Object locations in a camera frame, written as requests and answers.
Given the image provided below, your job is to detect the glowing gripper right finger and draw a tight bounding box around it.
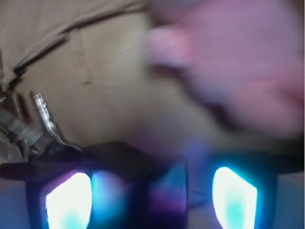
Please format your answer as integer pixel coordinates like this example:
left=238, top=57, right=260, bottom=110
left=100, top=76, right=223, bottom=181
left=212, top=167, right=276, bottom=229

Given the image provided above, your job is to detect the pink plush bunny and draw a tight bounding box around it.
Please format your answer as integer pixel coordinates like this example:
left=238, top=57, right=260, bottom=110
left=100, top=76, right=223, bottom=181
left=145, top=0, right=305, bottom=138

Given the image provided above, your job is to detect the brown paper bag bin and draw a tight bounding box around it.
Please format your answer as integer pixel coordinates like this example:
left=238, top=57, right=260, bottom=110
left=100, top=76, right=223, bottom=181
left=0, top=0, right=305, bottom=167

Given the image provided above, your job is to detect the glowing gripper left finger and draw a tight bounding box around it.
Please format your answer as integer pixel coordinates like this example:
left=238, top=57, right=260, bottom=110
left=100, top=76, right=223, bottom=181
left=26, top=170, right=93, bottom=229

